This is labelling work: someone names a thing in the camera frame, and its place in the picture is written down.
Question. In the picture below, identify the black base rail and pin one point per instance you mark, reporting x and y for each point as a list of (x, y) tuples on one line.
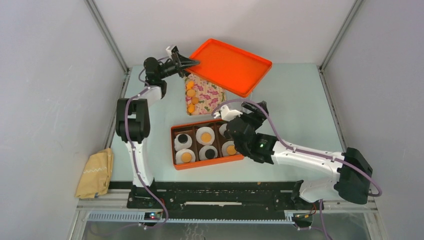
[(222, 200)]

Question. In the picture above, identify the white paper cup front-left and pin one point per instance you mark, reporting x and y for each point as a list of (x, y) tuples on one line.
[(180, 152)]

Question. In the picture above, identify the orange tin box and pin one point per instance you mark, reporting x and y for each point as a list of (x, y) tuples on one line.
[(190, 129)]

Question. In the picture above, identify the white paper cup back-middle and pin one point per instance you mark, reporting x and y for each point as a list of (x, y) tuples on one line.
[(202, 130)]

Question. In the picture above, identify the white paper cup front-middle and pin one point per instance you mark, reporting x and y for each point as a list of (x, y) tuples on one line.
[(202, 152)]

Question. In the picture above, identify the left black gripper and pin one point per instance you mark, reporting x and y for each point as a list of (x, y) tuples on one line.
[(180, 62)]

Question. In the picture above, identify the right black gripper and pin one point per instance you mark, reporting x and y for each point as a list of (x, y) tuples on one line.
[(258, 117)]

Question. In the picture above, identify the white paper cup front-right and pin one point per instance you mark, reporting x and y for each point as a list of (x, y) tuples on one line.
[(224, 146)]

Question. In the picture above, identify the floral tray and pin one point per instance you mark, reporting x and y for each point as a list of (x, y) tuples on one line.
[(209, 95)]

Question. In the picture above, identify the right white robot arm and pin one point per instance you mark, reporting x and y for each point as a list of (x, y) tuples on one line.
[(346, 175)]

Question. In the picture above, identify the black cookie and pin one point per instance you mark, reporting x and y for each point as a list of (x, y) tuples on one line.
[(210, 154), (182, 138)]

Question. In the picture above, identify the round orange cookie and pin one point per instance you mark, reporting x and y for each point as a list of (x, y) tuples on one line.
[(230, 150), (206, 137), (191, 93), (194, 100), (186, 157)]

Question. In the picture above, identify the orange fish cookie top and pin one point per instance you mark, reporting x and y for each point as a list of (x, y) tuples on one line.
[(189, 85)]

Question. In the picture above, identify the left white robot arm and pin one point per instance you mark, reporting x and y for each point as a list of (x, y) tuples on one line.
[(132, 114)]

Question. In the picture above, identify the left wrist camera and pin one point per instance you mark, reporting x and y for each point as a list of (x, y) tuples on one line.
[(171, 49)]

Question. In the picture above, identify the white paper cup back-left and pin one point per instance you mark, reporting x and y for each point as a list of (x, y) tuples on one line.
[(178, 146)]

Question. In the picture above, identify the tan cloth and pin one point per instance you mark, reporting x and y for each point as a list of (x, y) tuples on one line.
[(96, 176)]

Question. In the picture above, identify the white paper cup back-right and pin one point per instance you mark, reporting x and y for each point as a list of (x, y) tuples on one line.
[(223, 130)]

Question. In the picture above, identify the orange tin lid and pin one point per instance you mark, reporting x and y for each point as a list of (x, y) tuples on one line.
[(231, 68)]

